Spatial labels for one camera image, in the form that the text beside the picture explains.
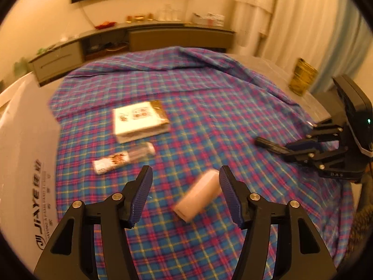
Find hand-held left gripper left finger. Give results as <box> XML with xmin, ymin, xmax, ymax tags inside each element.
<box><xmin>33</xmin><ymin>165</ymin><xmax>153</xmax><ymax>280</ymax></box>

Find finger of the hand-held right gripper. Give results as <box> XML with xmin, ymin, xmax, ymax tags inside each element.
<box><xmin>284</xmin><ymin>144</ymin><xmax>350</xmax><ymax>171</ymax></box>
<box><xmin>286</xmin><ymin>122</ymin><xmax>347</xmax><ymax>152</ymax></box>

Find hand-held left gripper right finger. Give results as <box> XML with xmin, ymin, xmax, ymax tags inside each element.
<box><xmin>218</xmin><ymin>165</ymin><xmax>338</xmax><ymax>280</ymax></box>

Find black marker pen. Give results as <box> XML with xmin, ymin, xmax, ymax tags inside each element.
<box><xmin>254</xmin><ymin>136</ymin><xmax>292</xmax><ymax>155</ymax></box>

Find white cardboard box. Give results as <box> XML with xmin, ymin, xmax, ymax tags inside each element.
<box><xmin>0</xmin><ymin>74</ymin><xmax>62</xmax><ymax>259</ymax></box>

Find white printed tube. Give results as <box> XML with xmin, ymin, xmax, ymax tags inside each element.
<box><xmin>93</xmin><ymin>142</ymin><xmax>156</xmax><ymax>176</ymax></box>

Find white and gold carton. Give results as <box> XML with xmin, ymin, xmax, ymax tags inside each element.
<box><xmin>112</xmin><ymin>100</ymin><xmax>171</xmax><ymax>144</ymax></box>

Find blue plaid cloth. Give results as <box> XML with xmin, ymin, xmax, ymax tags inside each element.
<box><xmin>48</xmin><ymin>46</ymin><xmax>354</xmax><ymax>280</ymax></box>

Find white curtain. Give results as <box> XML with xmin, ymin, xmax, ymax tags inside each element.
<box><xmin>233</xmin><ymin>0</ymin><xmax>373</xmax><ymax>94</ymax></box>

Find long grey sideboard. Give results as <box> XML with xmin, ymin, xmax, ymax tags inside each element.
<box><xmin>28</xmin><ymin>22</ymin><xmax>236</xmax><ymax>87</ymax></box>

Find white box with red print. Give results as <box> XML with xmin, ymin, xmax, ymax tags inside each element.
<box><xmin>191</xmin><ymin>12</ymin><xmax>225</xmax><ymax>27</ymax></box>

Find gold ornaments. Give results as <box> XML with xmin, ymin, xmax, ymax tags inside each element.
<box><xmin>126</xmin><ymin>13</ymin><xmax>153</xmax><ymax>23</ymax></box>

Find green chair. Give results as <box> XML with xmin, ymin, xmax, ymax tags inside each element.
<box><xmin>13</xmin><ymin>58</ymin><xmax>31</xmax><ymax>75</ymax></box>

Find clear glasses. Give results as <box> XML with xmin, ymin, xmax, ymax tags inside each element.
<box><xmin>157</xmin><ymin>4</ymin><xmax>183</xmax><ymax>21</ymax></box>

